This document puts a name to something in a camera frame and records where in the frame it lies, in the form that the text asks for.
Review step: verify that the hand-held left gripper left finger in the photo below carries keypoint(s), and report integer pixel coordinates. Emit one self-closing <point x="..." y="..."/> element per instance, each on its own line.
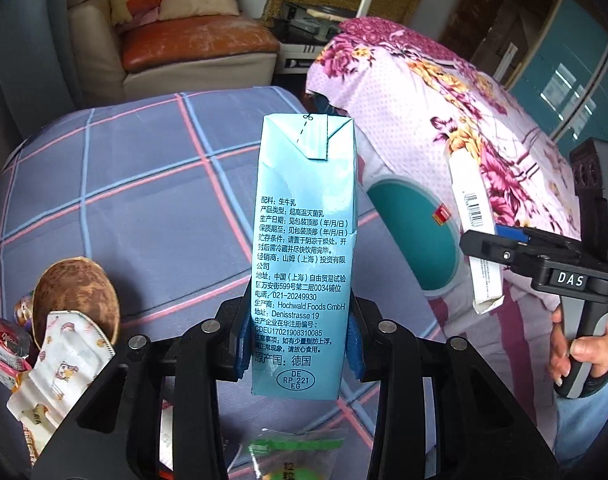
<point x="241" y="347"/>

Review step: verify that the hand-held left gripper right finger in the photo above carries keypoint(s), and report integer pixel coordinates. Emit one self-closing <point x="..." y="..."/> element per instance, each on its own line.
<point x="356" y="355"/>

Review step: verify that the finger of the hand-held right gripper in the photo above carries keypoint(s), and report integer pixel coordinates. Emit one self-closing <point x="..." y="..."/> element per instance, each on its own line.
<point x="499" y="255"/>
<point x="511" y="233"/>

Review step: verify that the light blue milk carton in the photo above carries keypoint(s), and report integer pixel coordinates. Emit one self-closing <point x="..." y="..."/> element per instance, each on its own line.
<point x="304" y="210"/>

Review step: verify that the person's right forearm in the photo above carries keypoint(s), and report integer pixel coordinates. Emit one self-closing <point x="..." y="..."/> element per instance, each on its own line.
<point x="591" y="425"/>

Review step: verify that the person's right hand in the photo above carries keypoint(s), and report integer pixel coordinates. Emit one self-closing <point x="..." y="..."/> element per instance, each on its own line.
<point x="591" y="347"/>

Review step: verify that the white teal pillow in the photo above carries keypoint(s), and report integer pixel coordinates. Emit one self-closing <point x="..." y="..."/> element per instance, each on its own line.
<point x="409" y="220"/>

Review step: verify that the clear green snack packet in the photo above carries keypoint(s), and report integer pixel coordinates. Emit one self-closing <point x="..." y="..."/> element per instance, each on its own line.
<point x="294" y="455"/>

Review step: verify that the pink floral quilt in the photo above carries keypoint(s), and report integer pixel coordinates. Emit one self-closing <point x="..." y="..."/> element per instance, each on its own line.
<point x="414" y="110"/>

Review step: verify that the brown wooden bowl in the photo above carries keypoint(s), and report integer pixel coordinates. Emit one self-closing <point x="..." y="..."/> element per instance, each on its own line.
<point x="73" y="295"/>

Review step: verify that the printed white face mask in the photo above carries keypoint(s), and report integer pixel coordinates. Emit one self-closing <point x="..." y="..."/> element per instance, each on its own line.
<point x="63" y="365"/>

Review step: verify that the blue plaid bedsheet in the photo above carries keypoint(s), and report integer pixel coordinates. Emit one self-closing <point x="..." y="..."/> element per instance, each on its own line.
<point x="148" y="175"/>

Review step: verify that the wooden teal cabinet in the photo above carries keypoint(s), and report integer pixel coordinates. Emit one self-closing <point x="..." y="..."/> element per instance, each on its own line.
<point x="549" y="35"/>

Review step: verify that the pink white snack packet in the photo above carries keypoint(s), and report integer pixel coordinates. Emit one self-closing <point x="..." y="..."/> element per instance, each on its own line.
<point x="3" y="350"/>

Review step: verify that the white low shelf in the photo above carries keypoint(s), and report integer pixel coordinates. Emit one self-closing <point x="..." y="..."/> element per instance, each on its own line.
<point x="296" y="57"/>

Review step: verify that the black stereo appliance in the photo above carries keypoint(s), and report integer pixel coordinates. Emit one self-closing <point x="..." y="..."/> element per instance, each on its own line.
<point x="304" y="22"/>

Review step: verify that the beige leather sofa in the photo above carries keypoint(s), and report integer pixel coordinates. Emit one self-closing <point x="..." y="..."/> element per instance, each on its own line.
<point x="93" y="45"/>

